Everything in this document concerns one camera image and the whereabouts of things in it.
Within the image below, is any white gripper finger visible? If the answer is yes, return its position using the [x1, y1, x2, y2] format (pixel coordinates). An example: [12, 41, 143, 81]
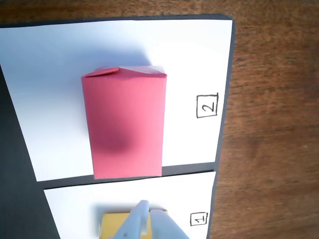
[111, 199, 150, 239]
[149, 209, 190, 239]

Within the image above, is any red paper box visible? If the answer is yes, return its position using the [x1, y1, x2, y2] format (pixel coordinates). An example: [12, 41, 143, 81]
[81, 65, 167, 180]

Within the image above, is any yellow paper box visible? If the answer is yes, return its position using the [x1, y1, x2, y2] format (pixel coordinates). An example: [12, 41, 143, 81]
[98, 211, 168, 239]

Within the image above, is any white paper sheet marked 1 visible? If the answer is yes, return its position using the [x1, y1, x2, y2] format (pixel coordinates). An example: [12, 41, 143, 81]
[43, 171, 217, 239]

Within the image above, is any black mat with WROB print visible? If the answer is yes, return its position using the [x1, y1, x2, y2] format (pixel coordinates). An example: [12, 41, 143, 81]
[0, 13, 237, 239]

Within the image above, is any white paper sheet marked 2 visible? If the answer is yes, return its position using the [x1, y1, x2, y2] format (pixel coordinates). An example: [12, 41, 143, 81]
[0, 19, 234, 182]

